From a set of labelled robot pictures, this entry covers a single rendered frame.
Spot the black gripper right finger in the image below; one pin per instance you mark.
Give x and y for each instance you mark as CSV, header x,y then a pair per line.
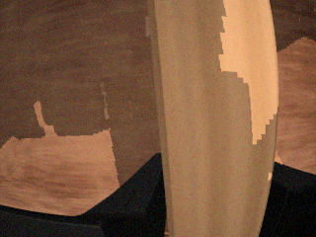
x,y
291,209

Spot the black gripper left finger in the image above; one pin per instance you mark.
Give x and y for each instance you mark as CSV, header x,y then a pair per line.
x,y
136,209

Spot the light wooden board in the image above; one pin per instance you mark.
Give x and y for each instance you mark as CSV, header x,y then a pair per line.
x,y
215,68

